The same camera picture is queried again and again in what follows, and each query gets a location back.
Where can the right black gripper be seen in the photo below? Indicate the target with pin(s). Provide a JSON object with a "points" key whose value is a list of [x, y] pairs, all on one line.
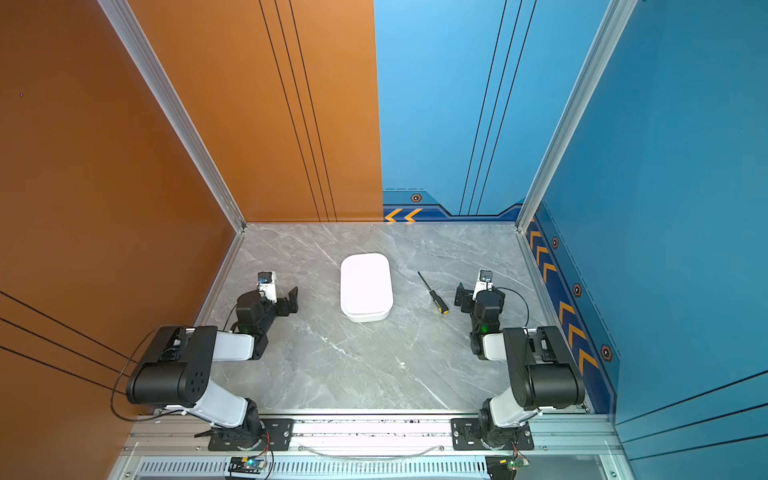
{"points": [[466, 297]]}

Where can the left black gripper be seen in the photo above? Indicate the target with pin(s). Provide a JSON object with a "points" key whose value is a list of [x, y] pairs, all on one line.
{"points": [[282, 303]]}

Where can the black yellow screwdriver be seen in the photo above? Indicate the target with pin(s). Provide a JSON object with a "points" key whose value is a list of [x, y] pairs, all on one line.
{"points": [[440, 304]]}

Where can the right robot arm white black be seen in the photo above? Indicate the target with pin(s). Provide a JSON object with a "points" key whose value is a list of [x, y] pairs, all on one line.
{"points": [[542, 375]]}

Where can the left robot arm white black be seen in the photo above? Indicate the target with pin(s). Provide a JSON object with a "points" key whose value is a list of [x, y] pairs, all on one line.
{"points": [[174, 375]]}

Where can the white plastic bin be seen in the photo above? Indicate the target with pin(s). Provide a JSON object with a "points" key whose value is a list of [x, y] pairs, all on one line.
{"points": [[366, 293]]}

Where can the left green circuit board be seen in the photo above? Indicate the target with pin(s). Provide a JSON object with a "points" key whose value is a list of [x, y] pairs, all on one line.
{"points": [[247, 467]]}

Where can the right small circuit board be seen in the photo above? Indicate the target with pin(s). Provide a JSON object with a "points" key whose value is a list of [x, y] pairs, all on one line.
{"points": [[505, 467]]}

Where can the white vent grille strip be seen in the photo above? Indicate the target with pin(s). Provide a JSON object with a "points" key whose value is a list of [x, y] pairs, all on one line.
{"points": [[310, 467]]}

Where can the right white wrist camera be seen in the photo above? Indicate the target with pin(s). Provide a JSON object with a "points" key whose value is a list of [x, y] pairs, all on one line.
{"points": [[484, 282]]}

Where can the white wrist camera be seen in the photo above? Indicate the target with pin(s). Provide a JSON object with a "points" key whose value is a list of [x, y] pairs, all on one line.
{"points": [[267, 285], [484, 282]]}

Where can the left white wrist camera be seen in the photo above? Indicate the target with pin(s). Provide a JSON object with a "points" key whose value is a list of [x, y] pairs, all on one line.
{"points": [[267, 285]]}

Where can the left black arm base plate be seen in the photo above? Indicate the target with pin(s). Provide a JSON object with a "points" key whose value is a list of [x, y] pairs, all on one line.
{"points": [[273, 434]]}

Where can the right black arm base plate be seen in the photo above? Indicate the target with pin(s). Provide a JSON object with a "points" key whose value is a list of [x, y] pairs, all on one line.
{"points": [[468, 434]]}

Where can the aluminium front rail frame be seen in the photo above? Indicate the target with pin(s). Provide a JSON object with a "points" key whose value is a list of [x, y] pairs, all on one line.
{"points": [[567, 445]]}

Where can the right aluminium corner post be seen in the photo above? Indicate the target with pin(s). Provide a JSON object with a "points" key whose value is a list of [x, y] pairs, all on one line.
{"points": [[607, 37]]}

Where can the aluminium corner post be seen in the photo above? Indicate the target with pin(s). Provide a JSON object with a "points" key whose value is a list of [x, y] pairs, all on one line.
{"points": [[128, 29], [607, 37]]}

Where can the left aluminium corner post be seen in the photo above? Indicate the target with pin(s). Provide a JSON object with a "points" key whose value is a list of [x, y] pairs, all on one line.
{"points": [[128, 29]]}

